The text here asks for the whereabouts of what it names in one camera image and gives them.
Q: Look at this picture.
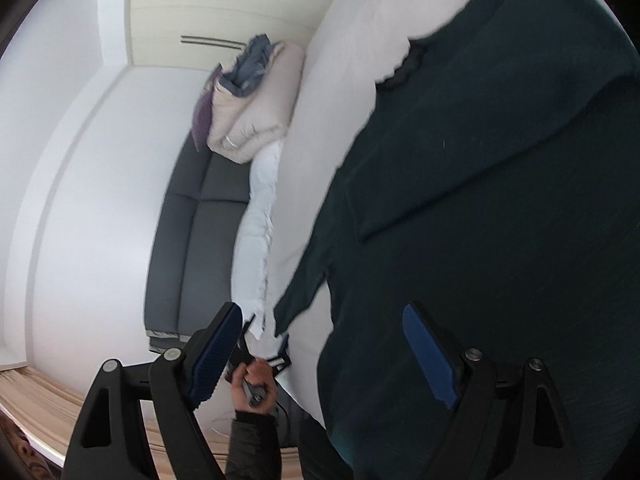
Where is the white pillow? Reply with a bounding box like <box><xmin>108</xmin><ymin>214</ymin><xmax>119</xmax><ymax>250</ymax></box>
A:
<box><xmin>230</xmin><ymin>140</ymin><xmax>284</xmax><ymax>342</ymax></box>

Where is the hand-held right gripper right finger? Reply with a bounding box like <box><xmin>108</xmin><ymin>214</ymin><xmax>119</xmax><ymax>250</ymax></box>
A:
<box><xmin>401</xmin><ymin>301</ymin><xmax>586</xmax><ymax>480</ymax></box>

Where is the person's left hand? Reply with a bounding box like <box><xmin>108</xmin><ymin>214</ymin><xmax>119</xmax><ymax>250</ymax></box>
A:
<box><xmin>231</xmin><ymin>359</ymin><xmax>279</xmax><ymax>411</ymax></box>

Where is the grey padded headboard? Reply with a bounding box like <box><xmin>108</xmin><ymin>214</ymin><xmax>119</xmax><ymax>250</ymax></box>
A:
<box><xmin>142</xmin><ymin>132</ymin><xmax>251</xmax><ymax>356</ymax></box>

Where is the folded beige duvet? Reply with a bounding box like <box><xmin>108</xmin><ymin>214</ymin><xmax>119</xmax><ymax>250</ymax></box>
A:
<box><xmin>206</xmin><ymin>42</ymin><xmax>306</xmax><ymax>165</ymax></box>

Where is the person's left forearm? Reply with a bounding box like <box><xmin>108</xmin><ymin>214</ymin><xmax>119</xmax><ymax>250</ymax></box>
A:
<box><xmin>225</xmin><ymin>406</ymin><xmax>284</xmax><ymax>480</ymax></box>

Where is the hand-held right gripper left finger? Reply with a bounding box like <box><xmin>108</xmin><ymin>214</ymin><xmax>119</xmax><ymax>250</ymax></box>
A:
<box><xmin>60</xmin><ymin>301</ymin><xmax>245</xmax><ymax>480</ymax></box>

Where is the white bed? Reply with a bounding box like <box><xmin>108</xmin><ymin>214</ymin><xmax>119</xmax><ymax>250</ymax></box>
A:
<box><xmin>270</xmin><ymin>0</ymin><xmax>606</xmax><ymax>426</ymax></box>

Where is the purple cushion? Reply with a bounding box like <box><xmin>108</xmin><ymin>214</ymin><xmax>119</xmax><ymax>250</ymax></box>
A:
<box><xmin>192</xmin><ymin>65</ymin><xmax>224</xmax><ymax>153</ymax></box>

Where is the dark wardrobe handle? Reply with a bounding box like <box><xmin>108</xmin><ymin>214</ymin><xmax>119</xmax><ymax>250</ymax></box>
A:
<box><xmin>179</xmin><ymin>35</ymin><xmax>252</xmax><ymax>52</ymax></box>

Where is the person's dark clothing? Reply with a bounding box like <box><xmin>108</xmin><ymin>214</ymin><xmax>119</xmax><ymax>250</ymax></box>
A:
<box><xmin>277</xmin><ymin>402</ymin><xmax>351</xmax><ymax>480</ymax></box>

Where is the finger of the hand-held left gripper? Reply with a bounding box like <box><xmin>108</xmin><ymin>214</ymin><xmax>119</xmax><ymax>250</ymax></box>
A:
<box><xmin>265</xmin><ymin>335</ymin><xmax>294</xmax><ymax>377</ymax></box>

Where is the dark green sweater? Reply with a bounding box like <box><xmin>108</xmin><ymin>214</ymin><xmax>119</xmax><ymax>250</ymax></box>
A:
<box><xmin>272</xmin><ymin>0</ymin><xmax>640</xmax><ymax>480</ymax></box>

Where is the blue-grey cloth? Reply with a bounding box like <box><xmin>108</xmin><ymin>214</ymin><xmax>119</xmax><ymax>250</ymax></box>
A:
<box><xmin>220</xmin><ymin>34</ymin><xmax>274</xmax><ymax>99</ymax></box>

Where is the cream wardrobe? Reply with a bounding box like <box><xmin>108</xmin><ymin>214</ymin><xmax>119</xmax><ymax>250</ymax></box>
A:
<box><xmin>125</xmin><ymin>0</ymin><xmax>346</xmax><ymax>68</ymax></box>

